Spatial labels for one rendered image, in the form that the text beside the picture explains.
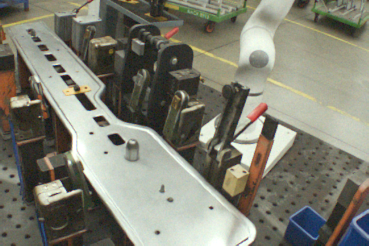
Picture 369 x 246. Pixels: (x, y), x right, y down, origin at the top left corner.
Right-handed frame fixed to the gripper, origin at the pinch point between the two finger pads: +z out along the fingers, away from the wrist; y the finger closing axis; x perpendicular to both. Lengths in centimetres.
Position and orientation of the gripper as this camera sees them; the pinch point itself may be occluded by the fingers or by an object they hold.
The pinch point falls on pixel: (156, 10)
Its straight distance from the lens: 125.4
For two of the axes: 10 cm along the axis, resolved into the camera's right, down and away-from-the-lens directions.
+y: -6.9, 2.8, -6.6
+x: 7.1, 4.4, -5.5
